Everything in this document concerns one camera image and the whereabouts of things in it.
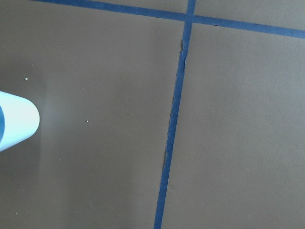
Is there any light blue cup right side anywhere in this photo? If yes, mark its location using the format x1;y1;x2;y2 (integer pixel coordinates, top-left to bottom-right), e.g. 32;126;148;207
0;92;40;151

